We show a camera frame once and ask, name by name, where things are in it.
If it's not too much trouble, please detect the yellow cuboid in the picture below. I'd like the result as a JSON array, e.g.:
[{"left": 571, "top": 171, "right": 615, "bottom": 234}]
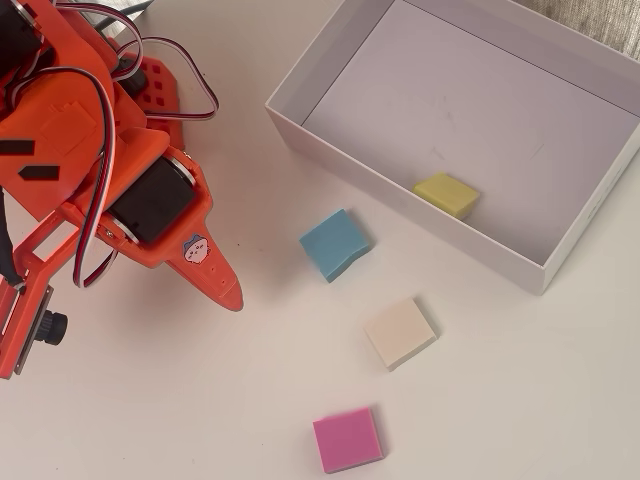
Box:
[{"left": 412, "top": 172, "right": 481, "bottom": 221}]

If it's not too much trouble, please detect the orange gripper body black servo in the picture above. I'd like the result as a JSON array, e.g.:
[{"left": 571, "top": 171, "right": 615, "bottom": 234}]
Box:
[{"left": 62, "top": 127, "right": 215, "bottom": 264}]

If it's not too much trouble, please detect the pink cuboid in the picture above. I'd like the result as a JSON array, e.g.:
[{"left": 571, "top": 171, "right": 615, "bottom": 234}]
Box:
[{"left": 311, "top": 406, "right": 386, "bottom": 475}]

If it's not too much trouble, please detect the red white black servo cable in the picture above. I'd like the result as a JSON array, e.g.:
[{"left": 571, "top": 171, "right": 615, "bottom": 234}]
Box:
[
  {"left": 134, "top": 35, "right": 221, "bottom": 123},
  {"left": 52, "top": 1, "right": 146, "bottom": 84},
  {"left": 9, "top": 64, "right": 121, "bottom": 290}
]

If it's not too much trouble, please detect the white box bin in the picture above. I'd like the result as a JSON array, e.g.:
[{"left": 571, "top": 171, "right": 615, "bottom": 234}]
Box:
[{"left": 263, "top": 0, "right": 640, "bottom": 299}]

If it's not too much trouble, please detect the cream cuboid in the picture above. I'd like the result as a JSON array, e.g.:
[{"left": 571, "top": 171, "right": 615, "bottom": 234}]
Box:
[{"left": 363, "top": 296, "right": 439, "bottom": 373}]

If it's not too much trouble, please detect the black power cable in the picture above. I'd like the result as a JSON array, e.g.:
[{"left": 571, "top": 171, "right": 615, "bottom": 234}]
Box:
[{"left": 92, "top": 0, "right": 156, "bottom": 31}]

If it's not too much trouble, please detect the wrist camera on orange mount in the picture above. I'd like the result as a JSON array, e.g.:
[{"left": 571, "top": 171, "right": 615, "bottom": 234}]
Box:
[{"left": 0, "top": 214, "right": 69, "bottom": 380}]

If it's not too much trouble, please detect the orange robot base plate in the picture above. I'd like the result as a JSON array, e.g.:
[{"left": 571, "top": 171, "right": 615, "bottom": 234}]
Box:
[{"left": 114, "top": 37, "right": 189, "bottom": 151}]

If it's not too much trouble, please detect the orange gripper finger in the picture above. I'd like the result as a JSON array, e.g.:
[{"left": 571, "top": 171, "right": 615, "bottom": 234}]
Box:
[{"left": 149, "top": 227, "right": 245, "bottom": 312}]

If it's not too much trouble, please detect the blue cuboid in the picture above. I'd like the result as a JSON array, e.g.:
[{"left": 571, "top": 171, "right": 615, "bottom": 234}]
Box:
[{"left": 298, "top": 208, "right": 372, "bottom": 285}]

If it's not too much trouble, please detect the woven beige curtain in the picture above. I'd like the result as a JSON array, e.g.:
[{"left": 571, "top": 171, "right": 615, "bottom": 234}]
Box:
[{"left": 519, "top": 0, "right": 640, "bottom": 62}]

